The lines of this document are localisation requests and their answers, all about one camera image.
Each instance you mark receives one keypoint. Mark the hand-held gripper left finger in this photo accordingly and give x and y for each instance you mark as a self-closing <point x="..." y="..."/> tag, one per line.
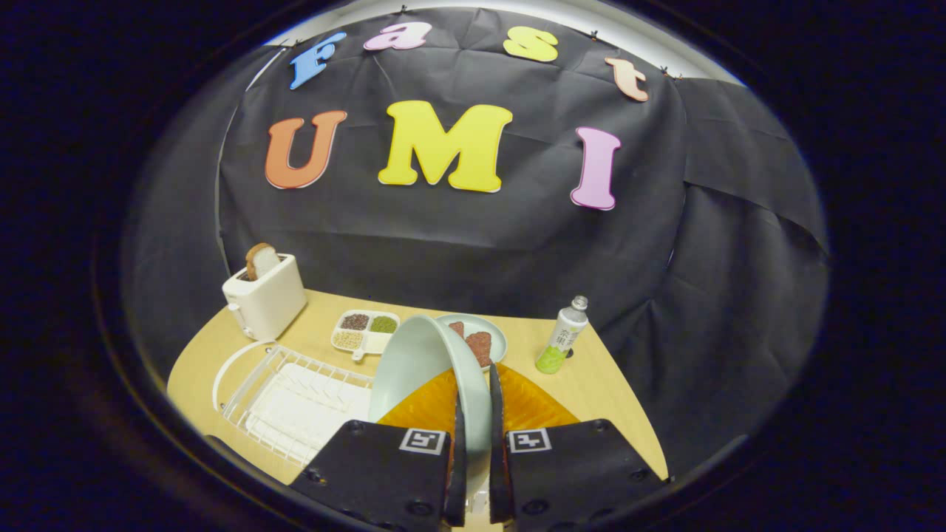
<point x="369" y="473"/>

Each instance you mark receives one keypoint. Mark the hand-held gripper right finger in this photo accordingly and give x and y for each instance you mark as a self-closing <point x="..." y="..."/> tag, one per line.
<point x="576" y="473"/>

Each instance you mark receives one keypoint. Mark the pale green plate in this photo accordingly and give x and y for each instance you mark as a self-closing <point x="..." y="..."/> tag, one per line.
<point x="414" y="355"/>

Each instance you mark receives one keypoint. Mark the white divided seed dish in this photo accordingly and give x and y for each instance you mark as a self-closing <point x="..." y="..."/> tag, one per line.
<point x="363" y="332"/>

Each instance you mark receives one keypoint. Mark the pale green patty dish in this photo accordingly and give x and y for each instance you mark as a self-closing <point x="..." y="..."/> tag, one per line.
<point x="494" y="329"/>

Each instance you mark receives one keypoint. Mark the green tea bottle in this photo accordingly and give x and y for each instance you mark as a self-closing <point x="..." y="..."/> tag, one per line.
<point x="560" y="340"/>

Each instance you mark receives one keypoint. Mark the brown meat patty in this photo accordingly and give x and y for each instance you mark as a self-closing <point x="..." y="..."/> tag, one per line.
<point x="457" y="329"/>
<point x="480" y="347"/>

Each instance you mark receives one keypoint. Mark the white toaster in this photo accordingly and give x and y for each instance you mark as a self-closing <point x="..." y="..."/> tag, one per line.
<point x="267" y="299"/>

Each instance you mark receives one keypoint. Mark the brown bread slice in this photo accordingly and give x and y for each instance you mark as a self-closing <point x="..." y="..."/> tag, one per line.
<point x="262" y="260"/>

